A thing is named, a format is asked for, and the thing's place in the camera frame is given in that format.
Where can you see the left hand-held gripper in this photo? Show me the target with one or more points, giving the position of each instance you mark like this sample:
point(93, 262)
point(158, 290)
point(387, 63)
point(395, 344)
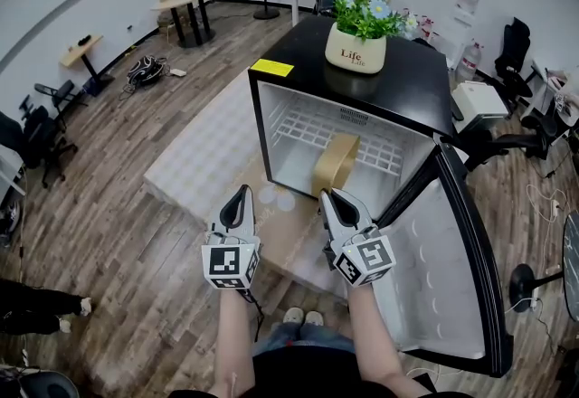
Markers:
point(226, 260)

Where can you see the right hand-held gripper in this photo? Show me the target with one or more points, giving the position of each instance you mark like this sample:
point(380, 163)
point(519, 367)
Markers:
point(366, 256)

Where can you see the black mini fridge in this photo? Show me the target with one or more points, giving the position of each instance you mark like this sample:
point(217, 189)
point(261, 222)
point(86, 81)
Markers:
point(407, 84)

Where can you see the person's left forearm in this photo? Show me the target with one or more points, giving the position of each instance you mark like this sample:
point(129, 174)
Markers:
point(235, 342)

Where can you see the person's right forearm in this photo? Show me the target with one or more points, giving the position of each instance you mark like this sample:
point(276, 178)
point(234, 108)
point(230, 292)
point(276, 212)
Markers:
point(375, 337)

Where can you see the table with checked tablecloth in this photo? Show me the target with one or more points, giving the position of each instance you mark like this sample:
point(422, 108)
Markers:
point(208, 152)

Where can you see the person's right white shoe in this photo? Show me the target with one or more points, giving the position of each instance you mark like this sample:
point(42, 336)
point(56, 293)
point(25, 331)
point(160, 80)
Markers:
point(313, 318)

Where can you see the person's white shoe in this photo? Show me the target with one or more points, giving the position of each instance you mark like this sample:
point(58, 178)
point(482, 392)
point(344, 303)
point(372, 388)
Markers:
point(313, 318)
point(292, 316)

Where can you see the person's left white shoe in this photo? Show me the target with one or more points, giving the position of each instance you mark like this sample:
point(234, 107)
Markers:
point(292, 316)

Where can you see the person's blue jeans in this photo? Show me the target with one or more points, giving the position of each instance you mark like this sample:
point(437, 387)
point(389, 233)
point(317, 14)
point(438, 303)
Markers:
point(307, 337)

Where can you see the person's black shirt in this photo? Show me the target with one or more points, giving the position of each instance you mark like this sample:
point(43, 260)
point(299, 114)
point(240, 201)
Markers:
point(307, 373)

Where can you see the white power adapter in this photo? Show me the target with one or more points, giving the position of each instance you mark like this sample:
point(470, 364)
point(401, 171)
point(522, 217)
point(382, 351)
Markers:
point(178, 72)

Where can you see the potted plant in cream pot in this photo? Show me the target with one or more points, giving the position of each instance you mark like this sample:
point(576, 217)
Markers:
point(355, 52)

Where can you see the white drawer cabinet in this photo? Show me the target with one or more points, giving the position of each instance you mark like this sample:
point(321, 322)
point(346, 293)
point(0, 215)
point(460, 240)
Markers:
point(479, 104)

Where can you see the large clear water jug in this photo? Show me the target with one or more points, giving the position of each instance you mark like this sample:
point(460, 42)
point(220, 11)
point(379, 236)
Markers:
point(468, 63)

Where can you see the white power strip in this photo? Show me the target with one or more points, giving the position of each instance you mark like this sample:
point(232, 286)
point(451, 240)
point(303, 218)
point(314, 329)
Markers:
point(534, 299)

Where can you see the black folding chair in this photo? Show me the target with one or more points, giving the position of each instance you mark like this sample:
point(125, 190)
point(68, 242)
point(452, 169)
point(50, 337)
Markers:
point(59, 91)

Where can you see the sneaker on floor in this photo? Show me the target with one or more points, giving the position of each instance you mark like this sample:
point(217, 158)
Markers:
point(11, 220)

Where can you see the round wooden table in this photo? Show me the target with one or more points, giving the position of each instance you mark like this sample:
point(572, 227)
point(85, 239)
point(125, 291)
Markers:
point(185, 0)

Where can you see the small wooden side table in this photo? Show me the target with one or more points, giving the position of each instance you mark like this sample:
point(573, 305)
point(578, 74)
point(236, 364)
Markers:
point(81, 50)

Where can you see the black marble round table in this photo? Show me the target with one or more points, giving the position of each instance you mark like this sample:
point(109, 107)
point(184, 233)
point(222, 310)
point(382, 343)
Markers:
point(572, 265)

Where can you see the white shelf desk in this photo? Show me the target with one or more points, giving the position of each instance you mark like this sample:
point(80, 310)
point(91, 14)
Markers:
point(9, 174)

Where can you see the small black object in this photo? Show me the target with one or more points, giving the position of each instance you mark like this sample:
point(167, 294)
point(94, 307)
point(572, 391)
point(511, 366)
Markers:
point(84, 40)

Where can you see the white water dispenser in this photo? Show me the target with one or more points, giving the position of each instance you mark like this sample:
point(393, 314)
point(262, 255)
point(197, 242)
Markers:
point(468, 2)

